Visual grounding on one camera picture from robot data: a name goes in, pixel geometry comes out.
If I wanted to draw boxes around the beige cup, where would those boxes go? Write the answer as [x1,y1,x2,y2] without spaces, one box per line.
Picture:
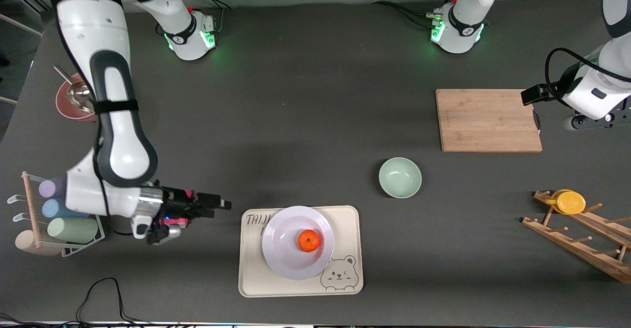
[15,229,65,257]

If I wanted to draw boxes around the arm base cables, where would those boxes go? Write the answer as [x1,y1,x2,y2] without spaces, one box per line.
[372,0,461,28]
[185,0,235,35]

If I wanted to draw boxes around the yellow cup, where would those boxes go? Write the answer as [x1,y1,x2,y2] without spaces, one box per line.
[545,189,587,215]

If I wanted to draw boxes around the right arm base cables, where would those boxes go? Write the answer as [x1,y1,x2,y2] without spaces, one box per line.
[185,0,235,35]

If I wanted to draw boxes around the green bowl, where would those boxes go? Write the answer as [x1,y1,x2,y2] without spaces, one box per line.
[379,157,422,199]

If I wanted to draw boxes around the pink folded cloth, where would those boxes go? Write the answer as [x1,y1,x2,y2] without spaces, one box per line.
[164,190,194,228]

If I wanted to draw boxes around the white round plate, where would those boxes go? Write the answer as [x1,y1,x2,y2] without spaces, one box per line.
[262,206,335,281]

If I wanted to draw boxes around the green cup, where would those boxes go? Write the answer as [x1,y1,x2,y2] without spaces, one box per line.
[47,217,99,244]

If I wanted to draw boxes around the orange fruit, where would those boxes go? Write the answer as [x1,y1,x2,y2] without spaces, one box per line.
[298,229,321,253]

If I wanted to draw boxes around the pink bowl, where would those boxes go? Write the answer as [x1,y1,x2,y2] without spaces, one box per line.
[55,73,99,122]

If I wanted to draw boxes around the metal ladle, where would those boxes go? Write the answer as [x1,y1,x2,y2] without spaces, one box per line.
[53,65,95,114]

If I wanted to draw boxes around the wooden cutting board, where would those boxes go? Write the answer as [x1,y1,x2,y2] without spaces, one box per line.
[435,89,543,153]

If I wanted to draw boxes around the wooden peg drying rack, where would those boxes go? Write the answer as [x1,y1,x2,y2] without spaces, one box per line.
[522,190,631,284]

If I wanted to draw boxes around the white wire cup rack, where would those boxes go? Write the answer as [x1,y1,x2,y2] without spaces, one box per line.
[7,171,105,258]

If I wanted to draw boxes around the beige bear print tray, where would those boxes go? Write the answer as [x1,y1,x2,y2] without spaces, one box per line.
[238,205,364,298]

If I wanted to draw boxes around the purple cup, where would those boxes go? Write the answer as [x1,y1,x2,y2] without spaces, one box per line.
[38,178,68,199]

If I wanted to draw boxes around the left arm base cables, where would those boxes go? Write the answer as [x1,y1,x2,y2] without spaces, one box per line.
[372,0,461,28]

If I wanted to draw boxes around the black cable on table edge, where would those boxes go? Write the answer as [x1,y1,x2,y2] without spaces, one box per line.
[0,277,148,328]

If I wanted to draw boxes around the blue cup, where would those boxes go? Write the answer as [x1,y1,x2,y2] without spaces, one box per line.
[41,198,74,219]

